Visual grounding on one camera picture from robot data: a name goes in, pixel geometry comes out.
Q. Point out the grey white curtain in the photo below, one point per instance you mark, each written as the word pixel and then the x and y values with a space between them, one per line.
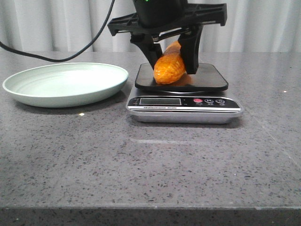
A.
pixel 69 25

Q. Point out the pale green plate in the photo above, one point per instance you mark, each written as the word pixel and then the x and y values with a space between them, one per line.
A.
pixel 66 85

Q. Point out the black silver kitchen scale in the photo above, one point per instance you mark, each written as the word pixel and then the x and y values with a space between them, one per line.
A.
pixel 200 98

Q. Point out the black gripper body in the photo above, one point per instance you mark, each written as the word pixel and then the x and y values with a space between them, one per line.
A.
pixel 166 18

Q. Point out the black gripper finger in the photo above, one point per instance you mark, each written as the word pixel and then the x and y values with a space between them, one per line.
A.
pixel 151 50
pixel 189 42

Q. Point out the yellow corn cob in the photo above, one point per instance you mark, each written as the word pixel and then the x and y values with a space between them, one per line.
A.
pixel 170 67

